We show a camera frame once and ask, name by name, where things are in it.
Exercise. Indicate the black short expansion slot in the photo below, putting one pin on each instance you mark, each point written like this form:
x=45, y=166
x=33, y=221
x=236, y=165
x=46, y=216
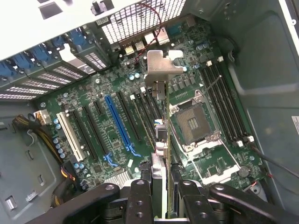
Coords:
x=98, y=107

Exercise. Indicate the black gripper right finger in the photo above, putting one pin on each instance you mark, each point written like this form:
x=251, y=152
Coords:
x=224, y=200

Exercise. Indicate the blue card retainer clip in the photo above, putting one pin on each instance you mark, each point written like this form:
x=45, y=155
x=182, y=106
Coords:
x=40, y=53
x=78, y=38
x=22, y=61
x=7, y=70
x=58, y=44

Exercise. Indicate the white expansion slot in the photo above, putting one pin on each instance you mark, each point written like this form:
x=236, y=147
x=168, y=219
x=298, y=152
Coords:
x=70, y=137

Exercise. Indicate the open black PC case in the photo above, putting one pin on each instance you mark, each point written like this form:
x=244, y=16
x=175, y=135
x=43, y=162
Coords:
x=268, y=70

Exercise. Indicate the silver chipset heatsink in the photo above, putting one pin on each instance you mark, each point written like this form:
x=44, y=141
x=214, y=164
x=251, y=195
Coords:
x=119, y=177

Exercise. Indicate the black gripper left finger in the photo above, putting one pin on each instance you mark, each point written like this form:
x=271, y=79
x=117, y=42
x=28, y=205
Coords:
x=93, y=203

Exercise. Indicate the thin metal locking lever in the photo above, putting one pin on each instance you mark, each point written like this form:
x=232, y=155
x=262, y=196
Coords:
x=212, y=85

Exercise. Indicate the green motherboard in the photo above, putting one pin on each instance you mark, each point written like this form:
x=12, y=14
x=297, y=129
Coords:
x=109, y=135

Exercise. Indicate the blue expansion slot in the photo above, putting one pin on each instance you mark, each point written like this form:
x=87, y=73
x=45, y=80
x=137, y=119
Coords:
x=118, y=123

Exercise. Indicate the CPU socket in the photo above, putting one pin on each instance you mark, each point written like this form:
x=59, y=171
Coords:
x=194, y=121

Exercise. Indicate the silver socket cover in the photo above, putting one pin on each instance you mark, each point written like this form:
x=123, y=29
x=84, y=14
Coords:
x=222, y=177

